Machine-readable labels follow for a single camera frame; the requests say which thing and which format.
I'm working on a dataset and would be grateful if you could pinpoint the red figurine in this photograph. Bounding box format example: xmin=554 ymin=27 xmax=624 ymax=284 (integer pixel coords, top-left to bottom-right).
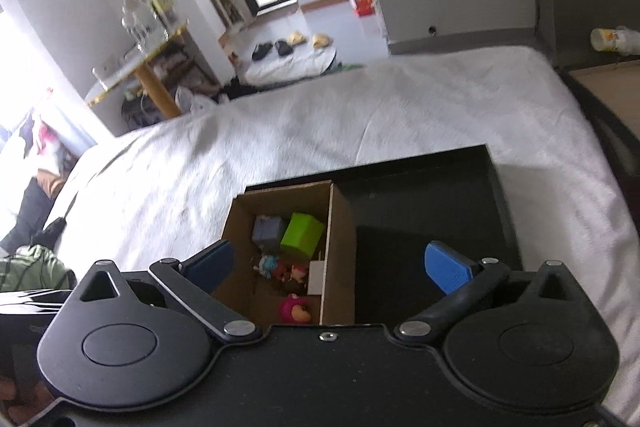
xmin=282 ymin=262 xmax=309 ymax=284

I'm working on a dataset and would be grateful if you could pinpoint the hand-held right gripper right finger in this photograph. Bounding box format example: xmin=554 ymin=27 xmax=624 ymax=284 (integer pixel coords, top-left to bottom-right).
xmin=392 ymin=241 xmax=597 ymax=343

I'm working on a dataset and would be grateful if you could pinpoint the white floor mat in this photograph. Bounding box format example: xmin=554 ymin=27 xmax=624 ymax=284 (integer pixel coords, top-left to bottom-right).
xmin=234 ymin=41 xmax=339 ymax=86

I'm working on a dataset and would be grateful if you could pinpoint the green striped cloth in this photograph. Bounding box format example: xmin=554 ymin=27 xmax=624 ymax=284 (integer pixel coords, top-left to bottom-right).
xmin=0 ymin=244 xmax=77 ymax=294

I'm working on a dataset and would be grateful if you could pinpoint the brown cardboard box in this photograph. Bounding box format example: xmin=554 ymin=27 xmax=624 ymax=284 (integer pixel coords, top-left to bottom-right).
xmin=212 ymin=179 xmax=357 ymax=326

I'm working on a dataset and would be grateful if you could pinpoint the round marble table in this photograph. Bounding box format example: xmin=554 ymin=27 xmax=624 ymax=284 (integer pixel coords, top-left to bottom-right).
xmin=84 ymin=19 xmax=190 ymax=118

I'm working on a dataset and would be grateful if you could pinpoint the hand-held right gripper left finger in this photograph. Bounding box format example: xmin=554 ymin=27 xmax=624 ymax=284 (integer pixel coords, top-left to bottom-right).
xmin=59 ymin=239 xmax=264 ymax=343

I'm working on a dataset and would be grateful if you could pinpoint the white charger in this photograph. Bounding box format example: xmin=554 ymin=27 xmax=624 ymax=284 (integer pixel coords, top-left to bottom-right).
xmin=307 ymin=259 xmax=326 ymax=296

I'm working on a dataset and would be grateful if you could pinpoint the grey purple block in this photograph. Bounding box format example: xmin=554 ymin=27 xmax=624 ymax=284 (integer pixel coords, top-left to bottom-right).
xmin=251 ymin=215 xmax=287 ymax=248

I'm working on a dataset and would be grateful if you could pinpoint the green label bottle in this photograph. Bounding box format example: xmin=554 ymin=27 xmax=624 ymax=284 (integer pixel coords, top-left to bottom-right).
xmin=149 ymin=0 xmax=176 ymax=26

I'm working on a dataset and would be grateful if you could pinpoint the paper cup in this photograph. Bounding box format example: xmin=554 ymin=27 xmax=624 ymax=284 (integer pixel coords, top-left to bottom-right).
xmin=589 ymin=25 xmax=640 ymax=56

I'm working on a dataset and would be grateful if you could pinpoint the colourful pillow pile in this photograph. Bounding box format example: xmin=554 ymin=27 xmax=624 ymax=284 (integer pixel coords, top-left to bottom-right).
xmin=0 ymin=106 xmax=77 ymax=249

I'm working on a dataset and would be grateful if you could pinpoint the green hexagonal container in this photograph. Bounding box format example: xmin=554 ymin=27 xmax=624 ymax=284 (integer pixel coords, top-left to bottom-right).
xmin=279 ymin=212 xmax=325 ymax=258

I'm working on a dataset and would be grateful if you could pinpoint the teal haired figurine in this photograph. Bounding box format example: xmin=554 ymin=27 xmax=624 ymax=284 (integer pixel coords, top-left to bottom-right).
xmin=253 ymin=254 xmax=281 ymax=279

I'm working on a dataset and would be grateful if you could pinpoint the pink toy figure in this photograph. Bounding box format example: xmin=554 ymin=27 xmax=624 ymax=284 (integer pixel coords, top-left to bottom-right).
xmin=278 ymin=293 xmax=312 ymax=326

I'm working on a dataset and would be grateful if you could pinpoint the clear plastic bottle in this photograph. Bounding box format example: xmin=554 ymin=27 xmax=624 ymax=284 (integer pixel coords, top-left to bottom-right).
xmin=122 ymin=0 xmax=152 ymax=51

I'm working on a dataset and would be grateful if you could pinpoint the black tray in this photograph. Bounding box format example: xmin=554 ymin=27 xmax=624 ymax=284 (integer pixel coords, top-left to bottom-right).
xmin=243 ymin=144 xmax=524 ymax=326

